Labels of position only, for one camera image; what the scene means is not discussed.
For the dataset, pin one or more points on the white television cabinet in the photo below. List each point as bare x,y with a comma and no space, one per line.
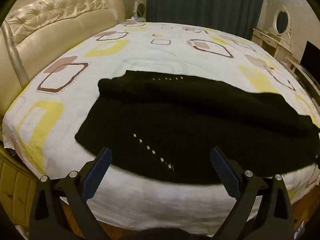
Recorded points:
300,72

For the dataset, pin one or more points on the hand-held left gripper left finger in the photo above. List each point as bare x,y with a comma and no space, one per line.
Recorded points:
98,172

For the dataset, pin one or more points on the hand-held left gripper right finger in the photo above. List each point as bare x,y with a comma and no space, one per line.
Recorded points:
224,172

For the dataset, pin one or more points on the white dressing table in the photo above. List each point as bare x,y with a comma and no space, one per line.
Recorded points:
271,42

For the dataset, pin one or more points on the white nightstand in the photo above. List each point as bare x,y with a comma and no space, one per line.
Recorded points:
136,19

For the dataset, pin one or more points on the dark teal curtain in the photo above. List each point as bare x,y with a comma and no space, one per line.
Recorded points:
200,2

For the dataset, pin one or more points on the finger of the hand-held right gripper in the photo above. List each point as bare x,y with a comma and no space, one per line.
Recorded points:
318,160

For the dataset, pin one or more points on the cream tufted headboard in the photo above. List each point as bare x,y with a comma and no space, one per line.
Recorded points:
62,22

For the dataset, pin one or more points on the black flat television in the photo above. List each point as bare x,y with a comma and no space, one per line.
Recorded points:
311,57

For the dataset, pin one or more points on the black pants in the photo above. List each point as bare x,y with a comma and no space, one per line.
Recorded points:
175,120

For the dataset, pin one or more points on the oval white-framed mirror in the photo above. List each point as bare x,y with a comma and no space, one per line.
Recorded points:
282,20

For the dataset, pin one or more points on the small white desk fan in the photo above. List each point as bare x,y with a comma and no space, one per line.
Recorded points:
140,8

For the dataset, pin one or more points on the yellow padded bed frame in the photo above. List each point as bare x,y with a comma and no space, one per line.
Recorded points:
17,192

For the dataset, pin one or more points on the bed with patterned sheet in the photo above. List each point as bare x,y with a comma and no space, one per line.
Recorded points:
150,55

